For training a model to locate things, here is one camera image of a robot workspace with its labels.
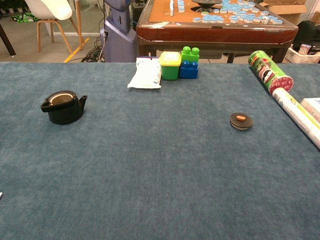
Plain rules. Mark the green bag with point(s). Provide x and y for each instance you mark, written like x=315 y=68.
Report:
x=25 y=18

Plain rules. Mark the white toothpaste tube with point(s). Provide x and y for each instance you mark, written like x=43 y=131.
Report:
x=0 y=195

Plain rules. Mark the blue mobile robot base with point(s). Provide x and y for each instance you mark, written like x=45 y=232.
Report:
x=117 y=37

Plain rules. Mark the blue felt table mat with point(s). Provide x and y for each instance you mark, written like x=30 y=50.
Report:
x=150 y=175

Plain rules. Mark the black bag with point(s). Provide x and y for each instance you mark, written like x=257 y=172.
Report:
x=308 y=32

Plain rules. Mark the light wooden pole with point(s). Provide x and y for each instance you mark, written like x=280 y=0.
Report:
x=78 y=25

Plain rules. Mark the white plastic snack bag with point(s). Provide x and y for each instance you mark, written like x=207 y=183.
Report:
x=145 y=75

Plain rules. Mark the dark furniture leg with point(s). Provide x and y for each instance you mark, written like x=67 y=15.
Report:
x=6 y=40

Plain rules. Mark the black mahjong table centre dial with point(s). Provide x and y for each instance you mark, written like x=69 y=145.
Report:
x=206 y=3

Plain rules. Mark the blue toy building brick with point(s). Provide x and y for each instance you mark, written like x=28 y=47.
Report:
x=188 y=71

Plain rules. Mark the green chips can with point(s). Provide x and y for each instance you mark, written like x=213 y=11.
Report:
x=265 y=70

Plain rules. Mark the black lid with orange knob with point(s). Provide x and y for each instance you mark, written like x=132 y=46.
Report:
x=241 y=124

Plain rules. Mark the black cast iron teapot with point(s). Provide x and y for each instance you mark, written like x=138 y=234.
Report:
x=65 y=115

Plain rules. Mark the white rolled paper tube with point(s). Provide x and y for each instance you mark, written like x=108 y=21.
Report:
x=295 y=112

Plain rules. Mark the brown cardboard box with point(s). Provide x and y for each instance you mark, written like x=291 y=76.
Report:
x=287 y=10

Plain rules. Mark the white storage basket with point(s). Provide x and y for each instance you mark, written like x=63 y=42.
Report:
x=297 y=57

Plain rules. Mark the brown mahjong table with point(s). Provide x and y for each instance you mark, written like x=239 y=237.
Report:
x=212 y=33

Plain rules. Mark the green toy building brick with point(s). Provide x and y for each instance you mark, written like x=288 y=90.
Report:
x=190 y=53

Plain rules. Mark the blue white mahjong tile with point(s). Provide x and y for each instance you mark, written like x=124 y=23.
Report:
x=277 y=21
x=196 y=19

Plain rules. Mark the green yellow-lidded container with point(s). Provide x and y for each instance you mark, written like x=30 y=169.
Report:
x=170 y=71

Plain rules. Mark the white dotted mahjong tile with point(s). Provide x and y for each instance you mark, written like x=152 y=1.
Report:
x=266 y=20

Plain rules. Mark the white chair with wooden legs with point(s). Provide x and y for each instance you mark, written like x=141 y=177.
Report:
x=50 y=10

